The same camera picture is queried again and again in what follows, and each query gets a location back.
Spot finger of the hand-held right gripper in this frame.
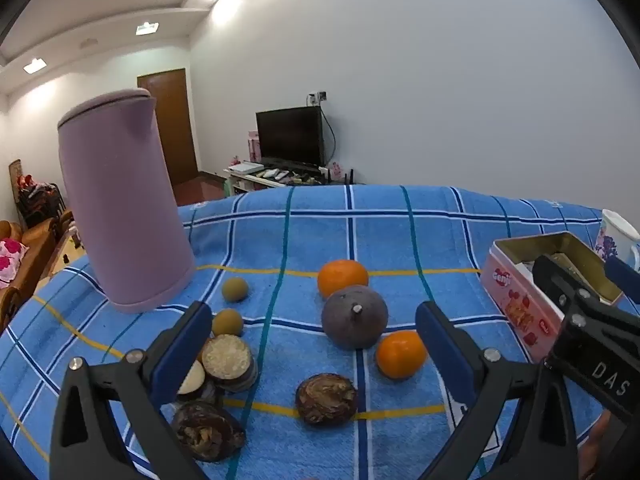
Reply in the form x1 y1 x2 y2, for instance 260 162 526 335
531 254 608 335
604 256 640 307

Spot white floral mug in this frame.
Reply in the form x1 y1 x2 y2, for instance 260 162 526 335
594 208 640 273

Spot stacked dark chairs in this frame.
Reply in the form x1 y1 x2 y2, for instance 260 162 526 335
15 175 66 228

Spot brown leather sofa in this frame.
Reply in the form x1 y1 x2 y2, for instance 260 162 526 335
0 217 60 331

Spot dark dried fruit shell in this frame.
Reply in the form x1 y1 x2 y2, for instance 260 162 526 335
295 373 359 427
172 401 247 462

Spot purple electric kettle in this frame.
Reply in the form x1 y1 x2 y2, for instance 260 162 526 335
56 88 197 315

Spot brown wooden door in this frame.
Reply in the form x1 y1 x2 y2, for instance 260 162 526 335
137 68 199 185

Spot blue plaid blanket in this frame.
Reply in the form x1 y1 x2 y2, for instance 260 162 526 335
0 184 616 480

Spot wooden coffee table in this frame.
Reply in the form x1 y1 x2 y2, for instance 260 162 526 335
47 230 88 281

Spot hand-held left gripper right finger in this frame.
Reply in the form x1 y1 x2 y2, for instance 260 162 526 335
415 301 583 480

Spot brown longan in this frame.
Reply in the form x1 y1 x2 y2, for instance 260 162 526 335
211 309 245 338
221 278 250 304

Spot cut purple fruit half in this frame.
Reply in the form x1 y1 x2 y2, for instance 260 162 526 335
176 360 221 406
215 360 260 395
200 335 255 381

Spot small orange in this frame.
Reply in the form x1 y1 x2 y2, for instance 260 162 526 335
376 330 429 380

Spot black television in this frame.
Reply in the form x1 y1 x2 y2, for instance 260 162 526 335
255 105 325 168

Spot pink flowered cushion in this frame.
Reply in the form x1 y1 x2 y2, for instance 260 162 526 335
0 238 28 288

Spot black power cable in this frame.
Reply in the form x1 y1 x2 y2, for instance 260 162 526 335
320 104 337 163

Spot large orange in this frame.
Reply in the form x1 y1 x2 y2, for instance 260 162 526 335
317 259 370 300

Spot pink tin box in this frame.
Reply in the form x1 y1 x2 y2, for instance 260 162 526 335
480 232 623 363

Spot round purple fruit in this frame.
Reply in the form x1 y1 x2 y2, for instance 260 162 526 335
321 285 389 351

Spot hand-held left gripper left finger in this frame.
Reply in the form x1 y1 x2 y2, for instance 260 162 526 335
49 301 213 480

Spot white television stand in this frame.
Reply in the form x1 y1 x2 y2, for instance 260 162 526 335
223 162 333 196

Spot person's right hand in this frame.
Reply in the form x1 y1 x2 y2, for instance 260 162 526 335
582 412 612 480

